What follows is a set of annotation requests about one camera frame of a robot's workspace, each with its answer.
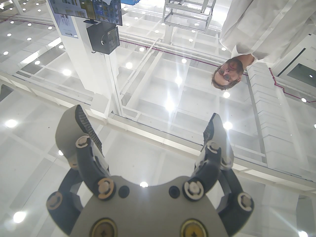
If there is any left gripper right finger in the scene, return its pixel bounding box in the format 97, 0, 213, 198
183, 113, 255, 237

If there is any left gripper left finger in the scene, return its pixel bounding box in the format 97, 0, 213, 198
46, 105, 117, 236

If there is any white column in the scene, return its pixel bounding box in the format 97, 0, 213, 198
37, 0, 124, 125

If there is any black box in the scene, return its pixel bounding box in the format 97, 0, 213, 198
86, 22, 120, 55

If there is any person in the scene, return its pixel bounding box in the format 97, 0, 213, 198
211, 0, 316, 91

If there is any aluminium frame cage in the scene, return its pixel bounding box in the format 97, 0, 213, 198
162, 0, 221, 34

